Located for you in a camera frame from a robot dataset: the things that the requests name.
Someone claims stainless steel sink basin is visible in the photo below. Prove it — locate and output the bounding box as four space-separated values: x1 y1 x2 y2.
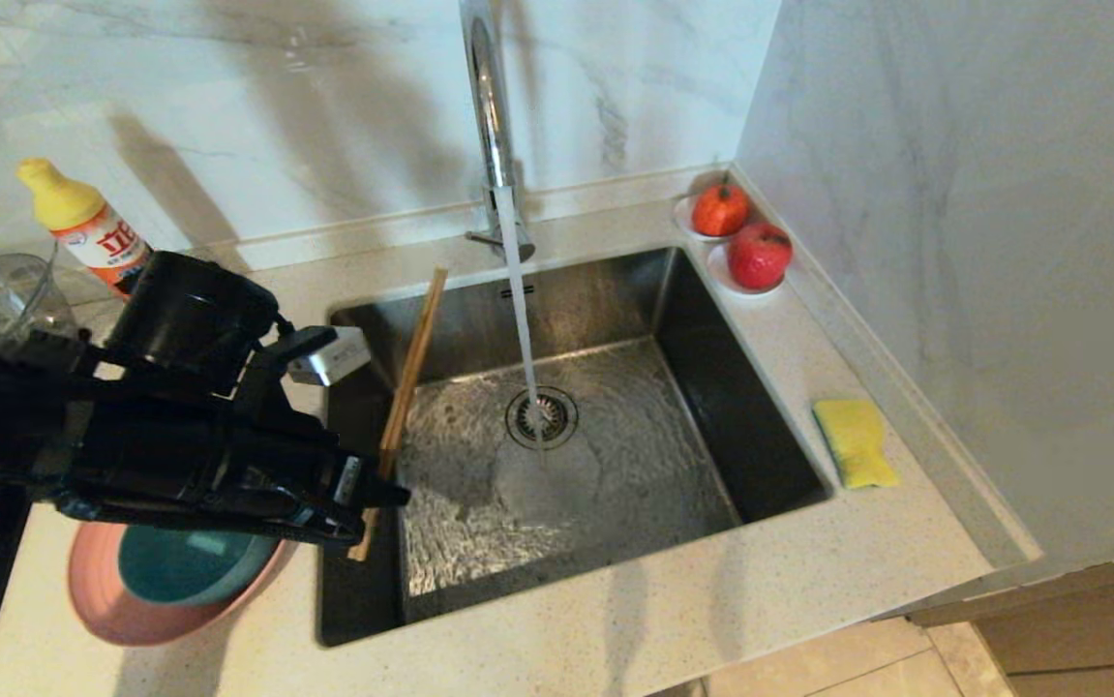
317 245 833 648

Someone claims blue bowl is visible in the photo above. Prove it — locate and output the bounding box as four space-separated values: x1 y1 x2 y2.
118 525 282 608

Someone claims small white dish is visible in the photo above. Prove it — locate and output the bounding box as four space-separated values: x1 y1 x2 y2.
673 194 753 243
707 242 790 296

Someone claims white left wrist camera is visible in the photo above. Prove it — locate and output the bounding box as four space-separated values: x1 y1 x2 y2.
287 326 373 387

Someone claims chrome kitchen faucet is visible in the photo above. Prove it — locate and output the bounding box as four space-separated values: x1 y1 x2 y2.
458 0 537 264

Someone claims pink round plate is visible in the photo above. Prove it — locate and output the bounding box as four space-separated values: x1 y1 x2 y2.
68 521 298 648

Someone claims orange dish soap bottle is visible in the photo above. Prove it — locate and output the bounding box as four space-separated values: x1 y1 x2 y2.
16 158 156 297

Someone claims running tap water stream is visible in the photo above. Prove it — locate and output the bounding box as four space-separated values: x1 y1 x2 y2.
497 186 550 456

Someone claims brown wooden chopstick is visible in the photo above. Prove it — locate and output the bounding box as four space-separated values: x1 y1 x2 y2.
348 267 443 562
358 271 449 562

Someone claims red apple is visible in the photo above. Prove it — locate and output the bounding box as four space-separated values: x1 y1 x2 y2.
727 223 795 291

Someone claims yellow fish-shaped sponge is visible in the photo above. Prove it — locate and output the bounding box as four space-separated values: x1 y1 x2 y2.
812 399 901 490

